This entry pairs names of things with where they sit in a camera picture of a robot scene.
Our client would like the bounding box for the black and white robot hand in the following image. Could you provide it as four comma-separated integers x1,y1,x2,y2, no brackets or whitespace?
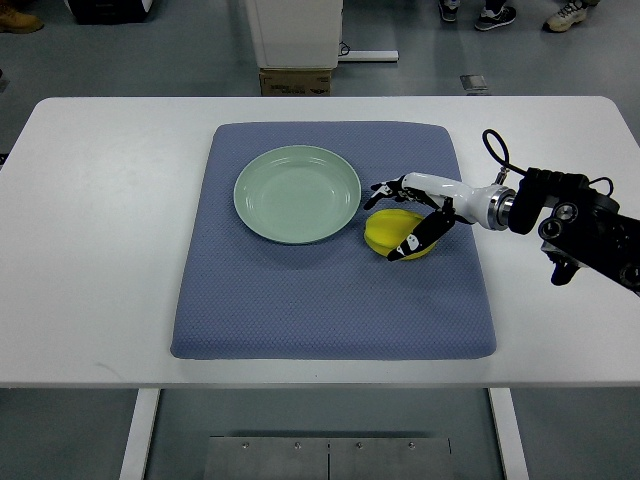
364,172,515,261

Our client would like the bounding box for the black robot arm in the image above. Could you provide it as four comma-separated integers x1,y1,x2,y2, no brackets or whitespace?
482,129,639,294

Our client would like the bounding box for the light green plate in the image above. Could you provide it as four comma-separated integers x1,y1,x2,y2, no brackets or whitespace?
233,145,361,245

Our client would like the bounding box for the metal floor plate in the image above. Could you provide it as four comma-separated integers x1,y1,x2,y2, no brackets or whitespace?
204,436,454,479

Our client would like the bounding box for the grey floor outlet cover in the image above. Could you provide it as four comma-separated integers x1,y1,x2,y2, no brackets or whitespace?
460,74,489,95

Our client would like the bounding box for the grey sneaker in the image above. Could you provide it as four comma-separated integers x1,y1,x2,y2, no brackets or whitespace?
474,6,517,32

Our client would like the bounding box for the dark sneaker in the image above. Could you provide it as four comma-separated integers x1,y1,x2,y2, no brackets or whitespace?
438,0,460,23

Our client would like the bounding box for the white base bar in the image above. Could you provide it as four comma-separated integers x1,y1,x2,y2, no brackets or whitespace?
338,50,399,63

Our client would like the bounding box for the beige sneaker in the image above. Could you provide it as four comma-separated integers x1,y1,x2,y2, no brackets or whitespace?
542,1,589,33

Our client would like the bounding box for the white right table leg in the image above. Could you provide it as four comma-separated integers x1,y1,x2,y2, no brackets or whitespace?
488,388,529,480

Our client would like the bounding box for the white table leg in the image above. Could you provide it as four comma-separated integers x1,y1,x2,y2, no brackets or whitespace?
488,388,529,480
119,388,161,480

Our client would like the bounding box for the cardboard box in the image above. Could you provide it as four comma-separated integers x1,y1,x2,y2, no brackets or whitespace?
259,69,333,97

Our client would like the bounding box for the blue textured mat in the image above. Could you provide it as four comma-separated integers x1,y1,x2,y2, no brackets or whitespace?
171,121,496,360

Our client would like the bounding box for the white cabinet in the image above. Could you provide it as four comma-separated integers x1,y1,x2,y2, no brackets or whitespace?
244,0,343,69

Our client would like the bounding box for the white left table leg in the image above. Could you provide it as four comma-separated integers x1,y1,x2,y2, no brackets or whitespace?
119,388,161,480

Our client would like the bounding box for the black bin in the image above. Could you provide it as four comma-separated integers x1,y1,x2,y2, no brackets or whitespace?
64,0,160,25

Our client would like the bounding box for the tan boot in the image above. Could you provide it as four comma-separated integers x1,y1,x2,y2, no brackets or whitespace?
0,4,44,34

